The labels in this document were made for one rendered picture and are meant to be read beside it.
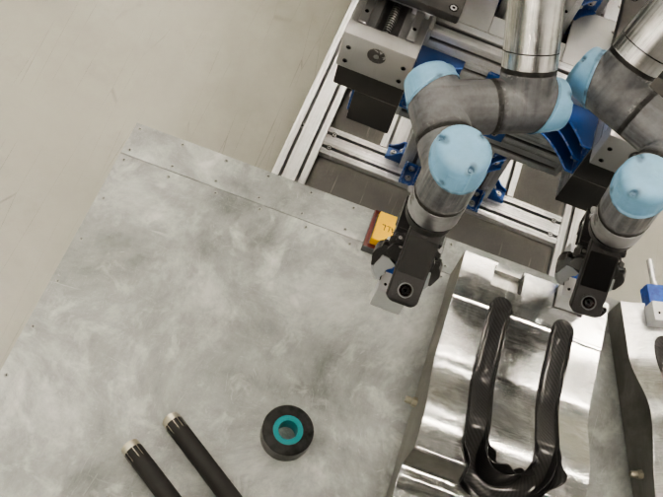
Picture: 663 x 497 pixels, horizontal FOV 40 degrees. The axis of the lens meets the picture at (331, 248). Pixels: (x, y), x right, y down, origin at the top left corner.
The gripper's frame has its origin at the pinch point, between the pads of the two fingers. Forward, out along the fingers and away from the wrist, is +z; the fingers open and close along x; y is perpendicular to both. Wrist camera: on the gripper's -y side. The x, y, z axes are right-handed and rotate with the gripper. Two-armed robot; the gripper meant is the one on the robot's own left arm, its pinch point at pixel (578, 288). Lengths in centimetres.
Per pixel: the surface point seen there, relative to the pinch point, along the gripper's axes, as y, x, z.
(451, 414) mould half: -27.8, 14.3, -4.9
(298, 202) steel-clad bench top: 4, 50, 8
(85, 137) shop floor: 38, 128, 83
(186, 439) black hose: -43, 51, -3
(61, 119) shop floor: 41, 137, 82
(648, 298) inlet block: 6.6, -13.6, 10.2
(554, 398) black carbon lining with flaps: -18.0, -1.0, 3.6
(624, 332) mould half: -0.9, -10.8, 10.4
